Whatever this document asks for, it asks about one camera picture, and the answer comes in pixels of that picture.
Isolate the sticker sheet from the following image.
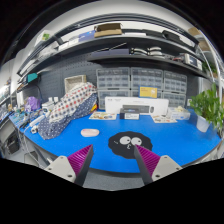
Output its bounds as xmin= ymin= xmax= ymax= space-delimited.
xmin=89 ymin=112 xmax=117 ymax=120
xmin=152 ymin=115 xmax=176 ymax=124

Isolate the grey drawer organizer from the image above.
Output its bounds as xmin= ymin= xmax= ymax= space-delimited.
xmin=131 ymin=67 xmax=163 ymax=96
xmin=163 ymin=71 xmax=187 ymax=107
xmin=96 ymin=67 xmax=130 ymax=110

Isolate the grey drawer organizer middle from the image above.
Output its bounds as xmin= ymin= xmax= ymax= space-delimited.
xmin=131 ymin=67 xmax=163 ymax=96

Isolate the grey drawer organizer left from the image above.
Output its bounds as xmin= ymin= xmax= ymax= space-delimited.
xmin=96 ymin=67 xmax=130 ymax=110

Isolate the white wicker basket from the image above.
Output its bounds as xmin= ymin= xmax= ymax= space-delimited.
xmin=64 ymin=75 xmax=86 ymax=93

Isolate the green potted plant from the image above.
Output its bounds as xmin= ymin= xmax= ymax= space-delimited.
xmin=190 ymin=83 xmax=224 ymax=135

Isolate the yellow card sign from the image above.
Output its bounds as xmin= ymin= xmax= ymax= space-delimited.
xmin=139 ymin=86 xmax=157 ymax=98

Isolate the grey drawer organizer right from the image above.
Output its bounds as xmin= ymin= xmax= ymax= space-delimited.
xmin=163 ymin=71 xmax=187 ymax=107

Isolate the white keyboard box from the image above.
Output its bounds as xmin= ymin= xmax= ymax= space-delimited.
xmin=105 ymin=96 xmax=169 ymax=115

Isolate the patterned fabric cover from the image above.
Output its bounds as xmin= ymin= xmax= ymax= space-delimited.
xmin=38 ymin=82 xmax=97 ymax=140

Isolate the small black box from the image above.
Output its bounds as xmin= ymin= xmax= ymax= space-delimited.
xmin=120 ymin=108 xmax=140 ymax=120

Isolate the black wall shelf unit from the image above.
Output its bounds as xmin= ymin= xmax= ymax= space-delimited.
xmin=18 ymin=13 xmax=206 ymax=78

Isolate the purple bag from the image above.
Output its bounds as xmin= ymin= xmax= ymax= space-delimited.
xmin=25 ymin=96 xmax=40 ymax=112

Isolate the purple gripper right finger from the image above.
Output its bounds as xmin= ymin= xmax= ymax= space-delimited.
xmin=133 ymin=144 xmax=184 ymax=186

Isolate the white tissue box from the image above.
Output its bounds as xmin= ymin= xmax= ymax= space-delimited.
xmin=167 ymin=107 xmax=190 ymax=120

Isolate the brown cardboard box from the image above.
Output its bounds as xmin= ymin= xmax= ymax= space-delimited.
xmin=94 ymin=23 xmax=122 ymax=38

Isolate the left sticker sheet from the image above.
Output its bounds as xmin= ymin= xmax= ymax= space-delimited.
xmin=89 ymin=112 xmax=117 ymax=120

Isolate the blue table mat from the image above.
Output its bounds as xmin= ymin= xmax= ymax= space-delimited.
xmin=23 ymin=108 xmax=222 ymax=174

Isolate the right sticker sheet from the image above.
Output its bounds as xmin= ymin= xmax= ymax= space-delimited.
xmin=152 ymin=115 xmax=176 ymax=124

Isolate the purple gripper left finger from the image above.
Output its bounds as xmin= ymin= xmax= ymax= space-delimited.
xmin=44 ymin=144 xmax=95 ymax=187

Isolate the black round cartoon mouse pad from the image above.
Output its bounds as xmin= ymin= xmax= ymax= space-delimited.
xmin=108 ymin=131 xmax=153 ymax=159

